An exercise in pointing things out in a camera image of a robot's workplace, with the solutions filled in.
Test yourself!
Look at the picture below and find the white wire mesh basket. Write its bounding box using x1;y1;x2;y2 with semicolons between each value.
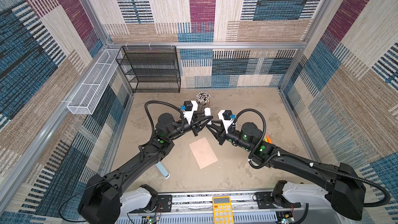
67;49;119;115

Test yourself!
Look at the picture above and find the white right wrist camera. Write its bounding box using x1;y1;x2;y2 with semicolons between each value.
218;110;235;134

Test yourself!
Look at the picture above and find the white glue stick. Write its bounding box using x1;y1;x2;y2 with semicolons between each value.
204;107;213;125

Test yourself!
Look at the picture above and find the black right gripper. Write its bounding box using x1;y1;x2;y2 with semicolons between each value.
205;120;252;151

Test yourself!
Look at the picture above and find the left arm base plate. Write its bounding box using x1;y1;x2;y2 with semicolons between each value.
148;195;173;213

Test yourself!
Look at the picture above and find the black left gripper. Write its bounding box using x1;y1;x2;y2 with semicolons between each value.
166;112;210;142

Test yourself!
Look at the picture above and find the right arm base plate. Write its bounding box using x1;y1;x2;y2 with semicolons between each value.
252;191;301;209

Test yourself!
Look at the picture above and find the yellow calculator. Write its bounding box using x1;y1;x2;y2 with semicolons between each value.
212;196;234;224

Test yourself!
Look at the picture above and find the highlighter marker pack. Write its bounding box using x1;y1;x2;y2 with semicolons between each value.
264;134;272;144

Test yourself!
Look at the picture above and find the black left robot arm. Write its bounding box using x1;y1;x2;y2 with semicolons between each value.
77;100;213;224

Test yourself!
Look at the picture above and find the black wire mesh shelf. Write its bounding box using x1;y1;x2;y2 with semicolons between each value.
116;46;181;93

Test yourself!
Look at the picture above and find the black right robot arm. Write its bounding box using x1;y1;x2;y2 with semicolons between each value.
207;108;391;220

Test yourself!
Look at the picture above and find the pink paper envelope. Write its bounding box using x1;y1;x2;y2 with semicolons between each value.
189;138;218;169

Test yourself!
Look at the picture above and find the aluminium front rail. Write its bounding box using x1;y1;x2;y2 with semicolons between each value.
114;190;351;224

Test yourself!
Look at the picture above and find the pencil holder cup with pencils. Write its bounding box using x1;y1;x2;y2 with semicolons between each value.
196;91;210;112

